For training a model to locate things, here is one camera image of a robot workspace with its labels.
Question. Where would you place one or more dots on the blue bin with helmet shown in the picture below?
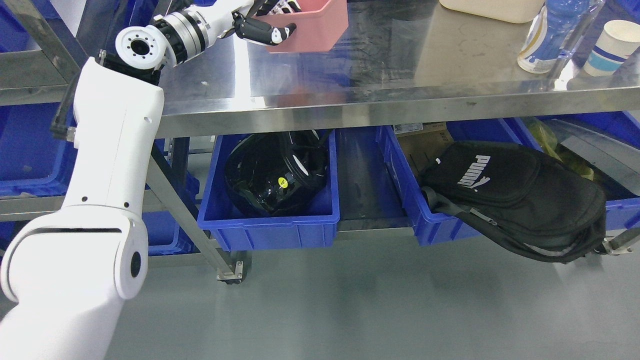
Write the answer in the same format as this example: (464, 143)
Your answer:
(314, 227)

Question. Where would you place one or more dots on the black helmet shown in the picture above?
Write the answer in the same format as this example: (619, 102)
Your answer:
(277, 174)

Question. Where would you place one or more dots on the steel shelf rack left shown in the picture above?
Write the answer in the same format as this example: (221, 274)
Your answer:
(61, 29)

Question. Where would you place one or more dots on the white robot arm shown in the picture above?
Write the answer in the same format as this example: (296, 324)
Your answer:
(70, 272)

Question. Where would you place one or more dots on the blue bin lower left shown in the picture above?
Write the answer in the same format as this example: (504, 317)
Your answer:
(165, 235)

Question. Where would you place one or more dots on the blue bin right edge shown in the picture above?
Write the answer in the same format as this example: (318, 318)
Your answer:
(609, 143)

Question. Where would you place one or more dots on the cardboard box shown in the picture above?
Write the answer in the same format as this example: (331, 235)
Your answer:
(421, 143)

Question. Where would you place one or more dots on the blue drink bottle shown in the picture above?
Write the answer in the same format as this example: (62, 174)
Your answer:
(548, 32)

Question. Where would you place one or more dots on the white blue paper cup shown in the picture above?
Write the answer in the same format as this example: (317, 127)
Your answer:
(618, 40)

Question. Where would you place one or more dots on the stainless steel cart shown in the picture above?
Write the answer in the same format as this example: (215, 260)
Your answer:
(397, 62)

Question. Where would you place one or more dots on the yellow green plastic bag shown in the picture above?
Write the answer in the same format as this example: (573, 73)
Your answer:
(550, 144)

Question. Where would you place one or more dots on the blue bin upper left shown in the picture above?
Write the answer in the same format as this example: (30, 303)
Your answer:
(33, 163)

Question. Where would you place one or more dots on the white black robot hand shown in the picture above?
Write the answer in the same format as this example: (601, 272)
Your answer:
(224, 18)

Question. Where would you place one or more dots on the pink plastic storage box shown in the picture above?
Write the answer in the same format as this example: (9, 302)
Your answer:
(318, 26)

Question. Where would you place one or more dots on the black Puma backpack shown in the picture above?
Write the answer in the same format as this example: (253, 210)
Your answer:
(524, 200)

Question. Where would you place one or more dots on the cream plastic container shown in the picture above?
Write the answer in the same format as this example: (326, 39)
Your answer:
(510, 11)

